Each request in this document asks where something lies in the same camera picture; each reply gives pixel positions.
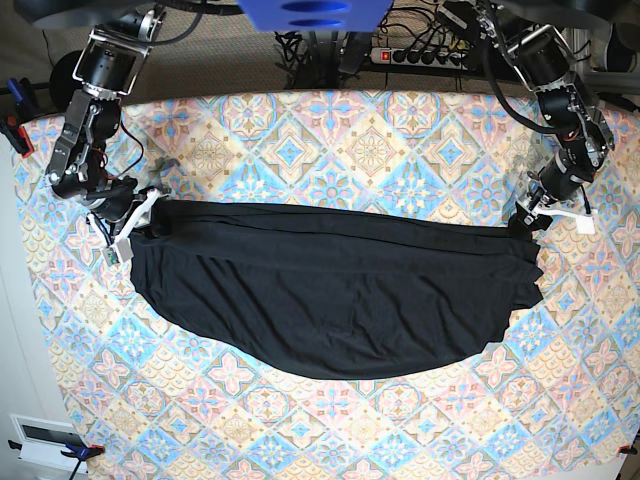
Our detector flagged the patterned tile tablecloth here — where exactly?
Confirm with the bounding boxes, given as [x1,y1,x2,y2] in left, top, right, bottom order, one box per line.
[1,92,639,479]

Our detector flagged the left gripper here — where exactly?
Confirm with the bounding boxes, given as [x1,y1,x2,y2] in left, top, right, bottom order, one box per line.
[508,154,595,235]

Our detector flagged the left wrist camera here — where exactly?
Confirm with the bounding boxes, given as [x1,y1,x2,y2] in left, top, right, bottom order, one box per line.
[575,215,596,235]

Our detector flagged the white wall outlet box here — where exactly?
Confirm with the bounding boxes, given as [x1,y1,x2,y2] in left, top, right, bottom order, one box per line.
[9,414,82,472]

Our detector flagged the lower right table clamp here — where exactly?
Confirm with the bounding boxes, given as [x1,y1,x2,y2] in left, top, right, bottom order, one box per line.
[618,445,639,456]

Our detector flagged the table clamp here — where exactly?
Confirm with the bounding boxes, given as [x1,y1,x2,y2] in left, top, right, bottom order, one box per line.
[618,445,639,456]
[7,440,105,479]
[1,78,35,158]

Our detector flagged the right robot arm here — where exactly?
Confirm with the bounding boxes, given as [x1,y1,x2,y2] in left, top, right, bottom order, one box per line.
[45,4,166,247]

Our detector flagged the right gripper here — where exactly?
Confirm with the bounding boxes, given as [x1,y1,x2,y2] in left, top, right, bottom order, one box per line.
[82,175,165,245]

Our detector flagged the upper left table clamp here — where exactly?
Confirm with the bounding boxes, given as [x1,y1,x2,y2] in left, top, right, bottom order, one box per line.
[1,78,35,158]

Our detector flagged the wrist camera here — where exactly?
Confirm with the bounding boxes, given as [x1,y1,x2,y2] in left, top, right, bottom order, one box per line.
[102,239,134,267]
[575,215,596,235]

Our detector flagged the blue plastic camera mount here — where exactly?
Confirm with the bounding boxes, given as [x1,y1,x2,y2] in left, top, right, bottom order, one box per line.
[237,0,393,32]

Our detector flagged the black long-sleeve t-shirt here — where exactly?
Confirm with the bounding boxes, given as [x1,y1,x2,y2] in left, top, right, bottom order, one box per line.
[130,201,542,380]

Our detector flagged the lower left table clamp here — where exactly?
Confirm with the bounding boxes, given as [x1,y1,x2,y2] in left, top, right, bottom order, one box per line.
[7,440,105,479]

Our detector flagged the white power strip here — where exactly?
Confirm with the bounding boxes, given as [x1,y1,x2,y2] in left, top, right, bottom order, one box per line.
[369,47,466,70]

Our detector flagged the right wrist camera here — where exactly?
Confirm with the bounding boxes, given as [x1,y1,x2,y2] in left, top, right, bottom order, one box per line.
[102,239,134,267]

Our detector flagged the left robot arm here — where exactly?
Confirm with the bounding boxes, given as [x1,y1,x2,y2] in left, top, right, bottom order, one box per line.
[477,1,615,238]

